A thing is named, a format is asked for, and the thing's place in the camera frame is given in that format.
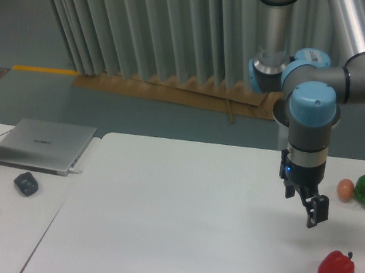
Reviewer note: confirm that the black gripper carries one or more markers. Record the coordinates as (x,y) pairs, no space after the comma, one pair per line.
(307,179)

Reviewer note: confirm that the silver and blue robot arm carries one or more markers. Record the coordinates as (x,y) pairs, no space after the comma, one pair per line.
(312,92)

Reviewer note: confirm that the brown egg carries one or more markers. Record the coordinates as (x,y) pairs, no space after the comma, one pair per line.
(345,190)

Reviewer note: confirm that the red bell pepper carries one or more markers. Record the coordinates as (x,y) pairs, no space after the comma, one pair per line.
(337,262)

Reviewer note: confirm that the flat brown cardboard sheet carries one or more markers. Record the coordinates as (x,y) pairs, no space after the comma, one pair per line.
(233,102)

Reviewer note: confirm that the white USB dongle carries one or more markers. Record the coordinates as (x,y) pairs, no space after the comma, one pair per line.
(72,171)

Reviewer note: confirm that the grey pleated curtain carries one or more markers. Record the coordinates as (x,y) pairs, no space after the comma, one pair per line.
(202,39)

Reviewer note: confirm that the silver closed laptop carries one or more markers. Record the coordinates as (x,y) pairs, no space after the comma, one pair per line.
(45,146)

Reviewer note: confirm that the black earbuds case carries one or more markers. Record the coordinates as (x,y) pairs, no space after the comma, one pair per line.
(26,184)

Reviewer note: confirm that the yellow floor tape strip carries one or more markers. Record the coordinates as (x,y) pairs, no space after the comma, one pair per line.
(44,70)

